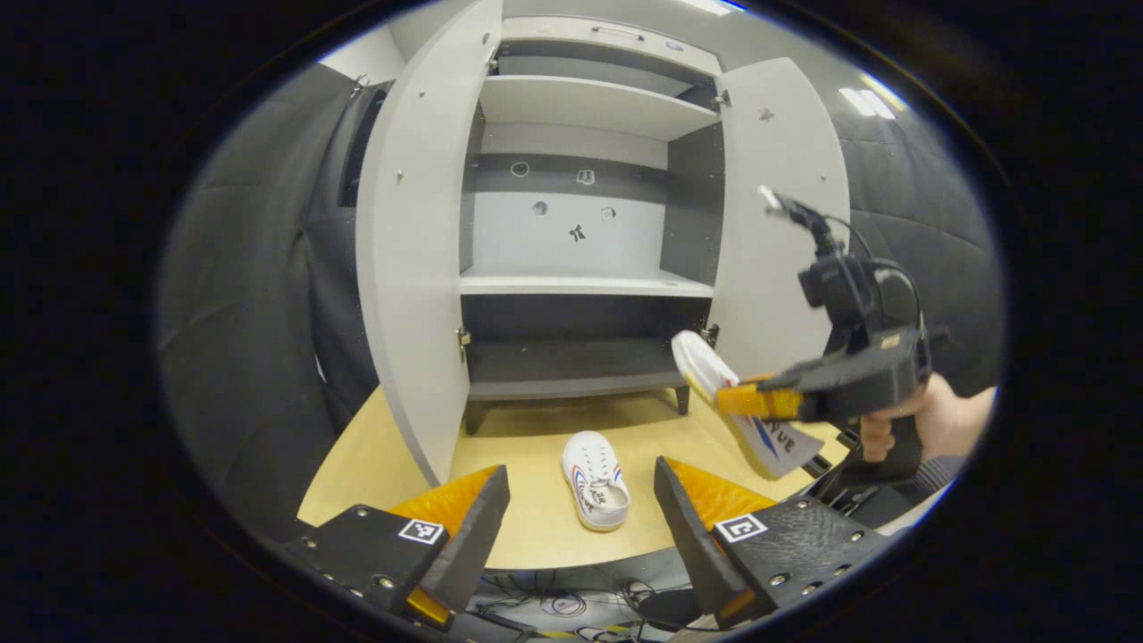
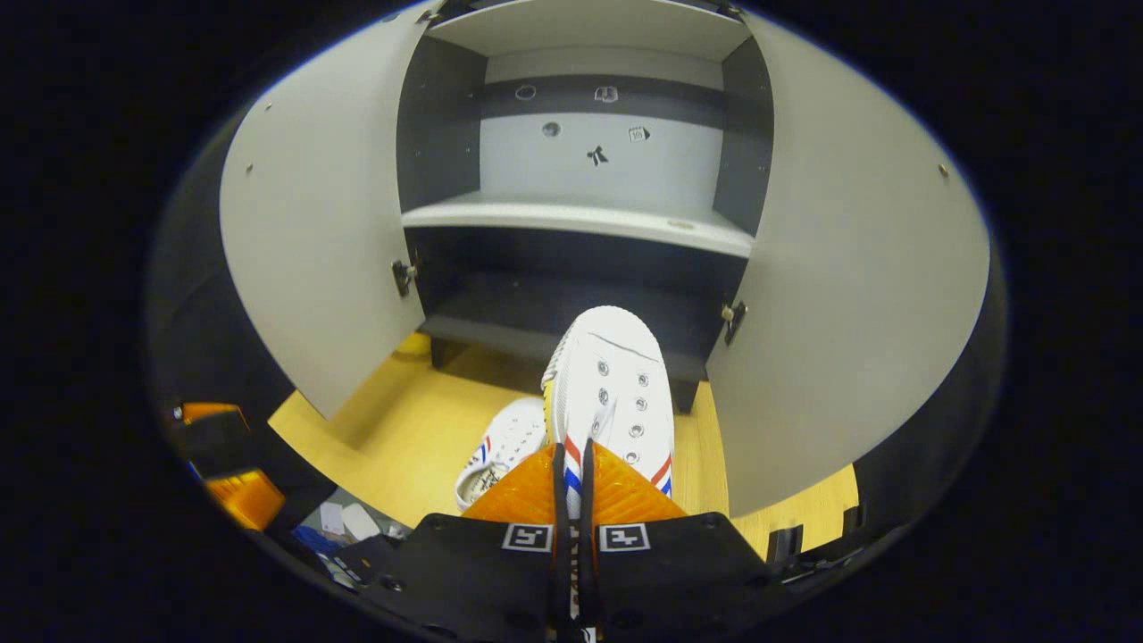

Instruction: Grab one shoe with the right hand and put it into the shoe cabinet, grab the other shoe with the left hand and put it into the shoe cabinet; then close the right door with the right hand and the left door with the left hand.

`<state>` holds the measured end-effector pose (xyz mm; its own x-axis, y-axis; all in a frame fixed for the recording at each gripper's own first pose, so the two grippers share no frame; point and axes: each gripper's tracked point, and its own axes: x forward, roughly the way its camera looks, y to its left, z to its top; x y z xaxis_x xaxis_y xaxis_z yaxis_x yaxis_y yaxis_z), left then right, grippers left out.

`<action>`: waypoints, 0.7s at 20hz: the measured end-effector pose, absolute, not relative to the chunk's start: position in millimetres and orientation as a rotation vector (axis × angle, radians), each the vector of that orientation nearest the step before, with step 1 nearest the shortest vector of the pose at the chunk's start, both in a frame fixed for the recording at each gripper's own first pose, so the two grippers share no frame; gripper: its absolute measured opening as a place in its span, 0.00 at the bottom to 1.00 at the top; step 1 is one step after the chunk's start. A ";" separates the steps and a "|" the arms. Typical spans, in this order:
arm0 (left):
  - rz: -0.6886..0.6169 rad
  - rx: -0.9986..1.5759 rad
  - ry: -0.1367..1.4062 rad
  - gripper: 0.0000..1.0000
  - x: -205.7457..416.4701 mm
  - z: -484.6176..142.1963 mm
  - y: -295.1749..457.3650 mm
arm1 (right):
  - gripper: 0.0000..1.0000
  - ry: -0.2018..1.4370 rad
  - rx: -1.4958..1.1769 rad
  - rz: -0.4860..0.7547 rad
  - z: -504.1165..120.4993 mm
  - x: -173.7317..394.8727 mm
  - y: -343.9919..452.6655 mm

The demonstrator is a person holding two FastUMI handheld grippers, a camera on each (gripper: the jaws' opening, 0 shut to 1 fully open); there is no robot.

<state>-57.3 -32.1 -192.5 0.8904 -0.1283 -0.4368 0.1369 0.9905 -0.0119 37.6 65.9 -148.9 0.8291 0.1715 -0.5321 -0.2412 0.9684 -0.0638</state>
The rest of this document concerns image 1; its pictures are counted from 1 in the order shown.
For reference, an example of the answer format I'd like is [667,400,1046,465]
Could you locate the black backdrop cloth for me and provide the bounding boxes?
[156,63,1005,537]

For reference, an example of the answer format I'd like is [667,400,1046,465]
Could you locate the white shoe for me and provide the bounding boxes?
[561,430,631,533]
[670,330,827,480]

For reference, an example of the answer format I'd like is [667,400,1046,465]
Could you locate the white cabinet door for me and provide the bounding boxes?
[355,0,504,488]
[705,56,851,380]

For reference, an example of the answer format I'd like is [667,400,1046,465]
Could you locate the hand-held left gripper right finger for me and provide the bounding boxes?
[654,455,894,630]

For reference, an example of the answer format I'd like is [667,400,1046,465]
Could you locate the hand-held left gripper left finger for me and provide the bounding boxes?
[286,464,512,630]

